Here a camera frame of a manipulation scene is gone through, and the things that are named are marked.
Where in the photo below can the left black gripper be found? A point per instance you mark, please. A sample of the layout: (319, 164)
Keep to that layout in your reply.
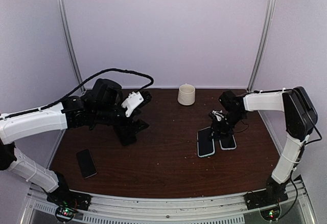
(132, 127)

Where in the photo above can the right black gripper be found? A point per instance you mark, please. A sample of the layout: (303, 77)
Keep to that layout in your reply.
(219, 131)

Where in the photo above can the lavender phone case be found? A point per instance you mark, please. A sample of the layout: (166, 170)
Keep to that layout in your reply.
(228, 147)

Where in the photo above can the silver edged black smartphone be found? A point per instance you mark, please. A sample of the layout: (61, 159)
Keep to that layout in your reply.
(227, 142)

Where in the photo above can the light blue phone case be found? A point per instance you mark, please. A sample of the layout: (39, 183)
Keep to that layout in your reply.
(205, 155)

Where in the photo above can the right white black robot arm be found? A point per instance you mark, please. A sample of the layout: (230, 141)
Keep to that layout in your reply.
(296, 111)

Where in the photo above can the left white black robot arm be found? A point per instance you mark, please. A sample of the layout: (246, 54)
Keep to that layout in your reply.
(103, 104)

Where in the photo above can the cream ribbed cup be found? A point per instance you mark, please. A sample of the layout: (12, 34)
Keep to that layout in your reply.
(186, 95)

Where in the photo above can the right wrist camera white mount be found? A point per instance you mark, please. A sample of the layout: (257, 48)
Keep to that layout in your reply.
(217, 115)

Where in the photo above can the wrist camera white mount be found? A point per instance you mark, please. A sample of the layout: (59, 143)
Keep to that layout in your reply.
(135, 100)
(217, 115)

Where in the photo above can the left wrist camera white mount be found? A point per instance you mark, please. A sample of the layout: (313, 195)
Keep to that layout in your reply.
(135, 100)

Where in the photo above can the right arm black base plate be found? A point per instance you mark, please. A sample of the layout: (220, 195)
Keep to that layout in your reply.
(259, 199)

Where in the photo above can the aluminium front rail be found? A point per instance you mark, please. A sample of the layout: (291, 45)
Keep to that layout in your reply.
(216, 209)

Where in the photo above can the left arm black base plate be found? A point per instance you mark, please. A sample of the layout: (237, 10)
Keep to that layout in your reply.
(74, 200)

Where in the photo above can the right aluminium corner post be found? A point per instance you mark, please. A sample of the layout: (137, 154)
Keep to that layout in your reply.
(270, 8)

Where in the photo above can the aluminium corner post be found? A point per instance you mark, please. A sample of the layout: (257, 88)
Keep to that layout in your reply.
(68, 41)
(270, 8)

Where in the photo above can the left aluminium corner post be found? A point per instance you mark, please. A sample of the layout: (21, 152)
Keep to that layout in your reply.
(68, 41)

